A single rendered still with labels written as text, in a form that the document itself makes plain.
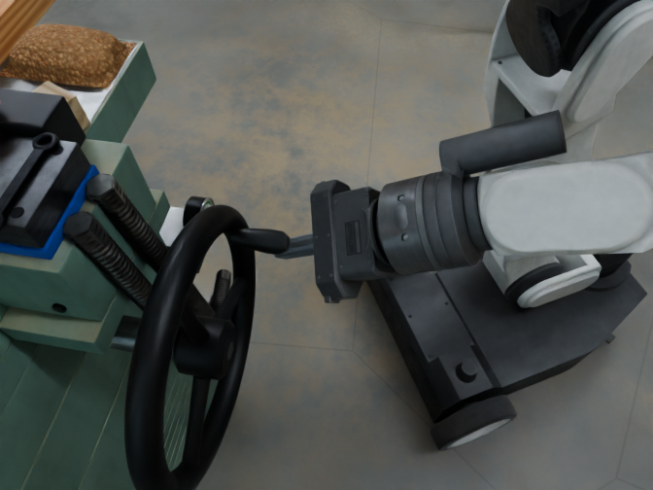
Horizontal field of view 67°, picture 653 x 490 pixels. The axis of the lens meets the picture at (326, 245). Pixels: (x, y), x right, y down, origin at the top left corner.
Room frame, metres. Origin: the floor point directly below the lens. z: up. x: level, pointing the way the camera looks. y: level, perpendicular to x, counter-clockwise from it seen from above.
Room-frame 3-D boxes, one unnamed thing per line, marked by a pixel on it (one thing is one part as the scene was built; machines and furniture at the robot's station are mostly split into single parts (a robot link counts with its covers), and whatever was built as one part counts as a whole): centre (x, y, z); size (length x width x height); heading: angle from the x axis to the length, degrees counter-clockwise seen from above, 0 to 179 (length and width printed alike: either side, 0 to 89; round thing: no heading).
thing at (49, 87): (0.41, 0.29, 0.92); 0.05 x 0.04 x 0.04; 57
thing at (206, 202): (0.46, 0.21, 0.65); 0.06 x 0.04 x 0.08; 170
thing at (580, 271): (0.62, -0.51, 0.28); 0.21 x 0.20 x 0.13; 110
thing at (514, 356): (0.61, -0.48, 0.19); 0.64 x 0.52 x 0.33; 110
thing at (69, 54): (0.53, 0.32, 0.92); 0.14 x 0.09 x 0.04; 80
